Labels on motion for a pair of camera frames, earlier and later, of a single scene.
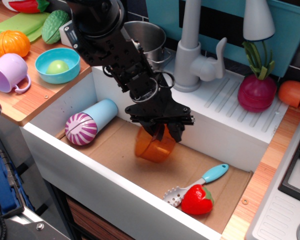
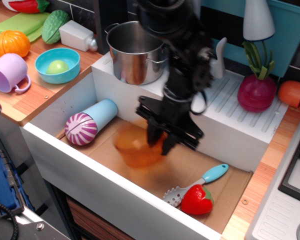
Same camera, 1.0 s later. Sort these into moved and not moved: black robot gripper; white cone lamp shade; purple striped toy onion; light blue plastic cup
Moved: black robot gripper
Not moved: light blue plastic cup; purple striped toy onion; white cone lamp shade
